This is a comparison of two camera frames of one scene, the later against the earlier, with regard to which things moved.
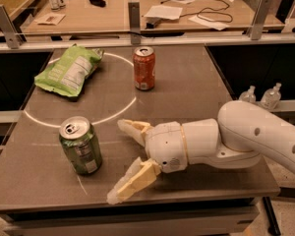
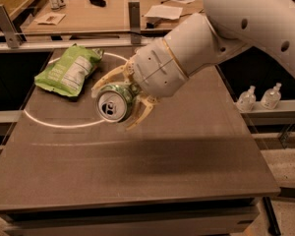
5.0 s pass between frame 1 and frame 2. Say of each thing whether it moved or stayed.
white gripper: moved
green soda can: moved
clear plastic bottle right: stayed
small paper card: stayed
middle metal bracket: stayed
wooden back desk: stayed
